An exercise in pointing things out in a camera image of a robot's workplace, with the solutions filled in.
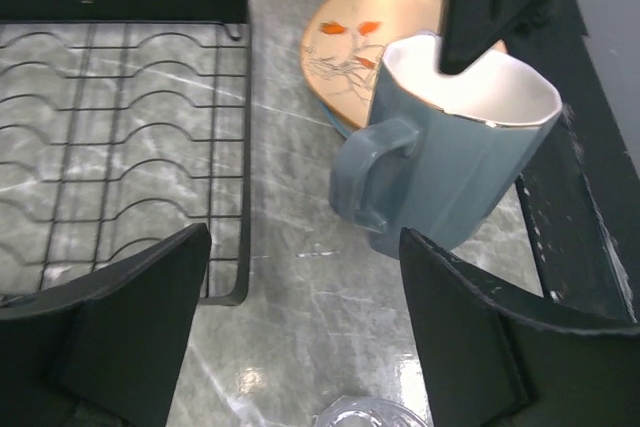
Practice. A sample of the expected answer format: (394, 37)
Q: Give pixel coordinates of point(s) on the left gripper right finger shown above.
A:
(493, 354)

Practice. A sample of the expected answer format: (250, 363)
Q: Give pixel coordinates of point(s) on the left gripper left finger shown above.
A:
(113, 340)

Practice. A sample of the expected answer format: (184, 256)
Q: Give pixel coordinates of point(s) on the clear glass cup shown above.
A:
(367, 411)

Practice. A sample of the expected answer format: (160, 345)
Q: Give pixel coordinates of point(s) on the blue grey ceramic mug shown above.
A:
(439, 152)

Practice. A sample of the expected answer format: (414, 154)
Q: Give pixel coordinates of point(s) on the beige bird pattern plate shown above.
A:
(343, 44)

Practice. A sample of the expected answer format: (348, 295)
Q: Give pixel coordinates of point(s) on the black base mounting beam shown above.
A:
(580, 193)

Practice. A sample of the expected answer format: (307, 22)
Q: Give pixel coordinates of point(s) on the light blue plate underneath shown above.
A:
(343, 128)

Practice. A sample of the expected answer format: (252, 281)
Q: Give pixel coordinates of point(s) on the black wire dish rack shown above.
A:
(122, 122)

